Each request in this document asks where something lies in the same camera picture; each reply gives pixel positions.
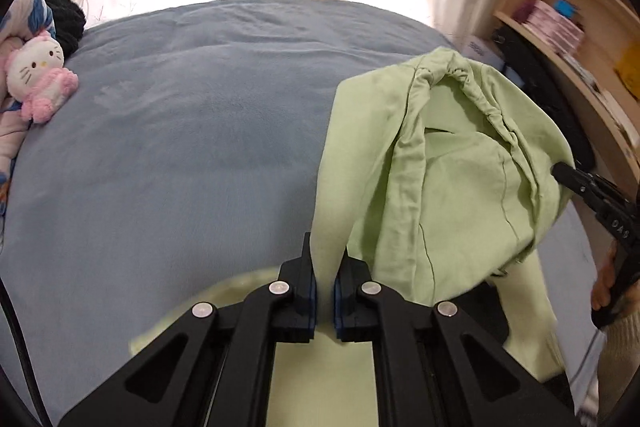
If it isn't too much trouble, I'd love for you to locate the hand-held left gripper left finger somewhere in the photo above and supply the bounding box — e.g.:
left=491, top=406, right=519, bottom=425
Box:
left=57, top=232, right=319, bottom=427

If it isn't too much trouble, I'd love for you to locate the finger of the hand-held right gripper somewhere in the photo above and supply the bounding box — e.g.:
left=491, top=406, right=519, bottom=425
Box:
left=551, top=161, right=627, bottom=229

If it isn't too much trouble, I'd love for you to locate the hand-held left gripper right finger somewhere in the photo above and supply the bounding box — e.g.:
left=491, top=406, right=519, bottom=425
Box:
left=333, top=247, right=582, bottom=427

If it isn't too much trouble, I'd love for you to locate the green and black hooded jacket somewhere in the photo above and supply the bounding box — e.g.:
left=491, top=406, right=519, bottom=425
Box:
left=129, top=47, right=577, bottom=427

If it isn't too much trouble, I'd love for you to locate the person's right forearm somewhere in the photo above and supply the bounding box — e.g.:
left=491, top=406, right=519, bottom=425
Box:
left=595, top=302, right=640, bottom=427

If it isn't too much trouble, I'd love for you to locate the person's right hand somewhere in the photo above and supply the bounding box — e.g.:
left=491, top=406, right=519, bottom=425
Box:
left=590, top=246, right=622, bottom=311

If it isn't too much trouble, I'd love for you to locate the black bag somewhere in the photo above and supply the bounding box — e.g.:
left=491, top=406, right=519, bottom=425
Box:
left=491, top=24, right=602, bottom=174

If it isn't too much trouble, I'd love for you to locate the yellow paper item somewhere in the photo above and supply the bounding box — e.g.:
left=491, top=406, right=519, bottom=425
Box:
left=613, top=43, right=640, bottom=98

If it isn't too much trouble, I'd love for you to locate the stack of pink boxes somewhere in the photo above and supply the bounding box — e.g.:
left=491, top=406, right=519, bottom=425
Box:
left=526, top=0, right=586, bottom=56

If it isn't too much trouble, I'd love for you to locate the white cardboard box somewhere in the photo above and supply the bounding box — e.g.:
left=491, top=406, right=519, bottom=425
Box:
left=462, top=33, right=502, bottom=68

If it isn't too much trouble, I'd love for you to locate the blue-grey bed sheet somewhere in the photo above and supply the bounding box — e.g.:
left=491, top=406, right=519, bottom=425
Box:
left=0, top=0, right=606, bottom=427

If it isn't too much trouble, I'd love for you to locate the white and pink cat plush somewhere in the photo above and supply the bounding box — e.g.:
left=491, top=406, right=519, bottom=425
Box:
left=5, top=31, right=80, bottom=124

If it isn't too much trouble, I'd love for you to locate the black knitted cloth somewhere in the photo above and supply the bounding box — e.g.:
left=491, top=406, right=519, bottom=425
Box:
left=34, top=0, right=87, bottom=54

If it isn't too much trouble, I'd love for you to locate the pink floral quilt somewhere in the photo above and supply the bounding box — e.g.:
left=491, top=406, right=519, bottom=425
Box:
left=0, top=0, right=57, bottom=253

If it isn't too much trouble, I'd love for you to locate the black cable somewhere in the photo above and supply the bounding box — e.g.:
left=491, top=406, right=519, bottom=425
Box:
left=0, top=274, right=53, bottom=427

